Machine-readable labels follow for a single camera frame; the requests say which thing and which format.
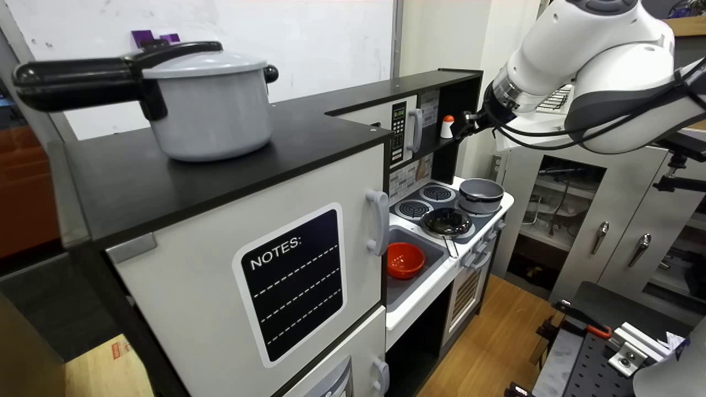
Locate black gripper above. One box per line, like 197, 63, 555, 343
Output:
450, 85, 516, 139

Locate red bowl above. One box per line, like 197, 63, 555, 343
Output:
384, 240, 431, 282

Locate grey metal cabinet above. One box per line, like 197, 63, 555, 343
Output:
489, 141, 706, 329

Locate black clamp with orange grip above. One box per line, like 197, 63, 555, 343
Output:
539, 294, 616, 343

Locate black perforated breadboard table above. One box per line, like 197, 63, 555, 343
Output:
528, 280, 706, 397

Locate silver metal brackets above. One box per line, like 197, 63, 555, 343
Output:
604, 319, 691, 379

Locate purple item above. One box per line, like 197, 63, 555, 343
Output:
130, 29, 183, 52

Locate grey curved metal plate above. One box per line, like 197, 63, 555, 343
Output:
631, 329, 706, 397

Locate brown cardboard box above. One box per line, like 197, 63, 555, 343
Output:
65, 332, 160, 397

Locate brown wooden furniture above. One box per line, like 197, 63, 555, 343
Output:
0, 124, 63, 260

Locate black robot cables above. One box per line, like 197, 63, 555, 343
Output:
489, 67, 706, 153

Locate black camera stand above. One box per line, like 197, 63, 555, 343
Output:
648, 130, 706, 193

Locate grey long-handled pressure pot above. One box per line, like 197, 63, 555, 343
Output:
11, 39, 283, 164

